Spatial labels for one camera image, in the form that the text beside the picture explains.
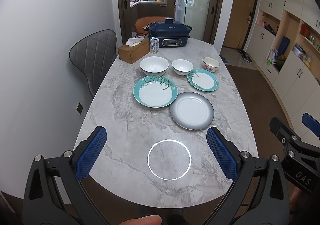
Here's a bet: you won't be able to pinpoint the orange chair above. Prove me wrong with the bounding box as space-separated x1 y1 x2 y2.
135 16 165 35

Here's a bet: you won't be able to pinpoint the dark blue electric cooker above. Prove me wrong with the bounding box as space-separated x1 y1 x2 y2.
143 18 193 47

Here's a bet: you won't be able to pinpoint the small red floral bowl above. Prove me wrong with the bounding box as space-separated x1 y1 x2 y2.
202 57 220 73

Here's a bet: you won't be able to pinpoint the person's left hand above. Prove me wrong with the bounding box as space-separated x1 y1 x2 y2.
120 215 162 225

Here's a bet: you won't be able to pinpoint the grey rimmed white plate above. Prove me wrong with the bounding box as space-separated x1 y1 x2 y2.
169 92 214 131

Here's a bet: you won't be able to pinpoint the large teal floral plate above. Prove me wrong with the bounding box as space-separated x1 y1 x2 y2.
133 75 178 108

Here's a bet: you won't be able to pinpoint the small teal floral plate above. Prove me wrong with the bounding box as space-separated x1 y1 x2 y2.
187 68 220 92

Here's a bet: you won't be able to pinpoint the white wall cabinets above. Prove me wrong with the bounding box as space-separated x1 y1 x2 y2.
246 0 319 146

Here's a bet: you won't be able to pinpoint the large white bowl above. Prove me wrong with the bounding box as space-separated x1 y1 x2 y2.
140 56 169 76

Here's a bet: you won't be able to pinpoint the small milk carton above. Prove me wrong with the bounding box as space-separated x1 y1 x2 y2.
149 37 159 54

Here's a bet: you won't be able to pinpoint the medium white bowl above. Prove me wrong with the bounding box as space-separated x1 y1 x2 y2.
172 59 194 76

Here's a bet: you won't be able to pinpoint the wooden tissue box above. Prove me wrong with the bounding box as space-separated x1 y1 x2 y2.
118 37 150 64

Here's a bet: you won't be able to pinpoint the person's right hand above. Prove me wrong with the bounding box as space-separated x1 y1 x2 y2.
290 187 304 224

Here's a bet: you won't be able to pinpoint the grey quilted chair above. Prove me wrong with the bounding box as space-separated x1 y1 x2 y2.
69 29 117 97

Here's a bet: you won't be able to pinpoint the brown entrance door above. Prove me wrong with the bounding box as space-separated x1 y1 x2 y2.
223 0 258 51

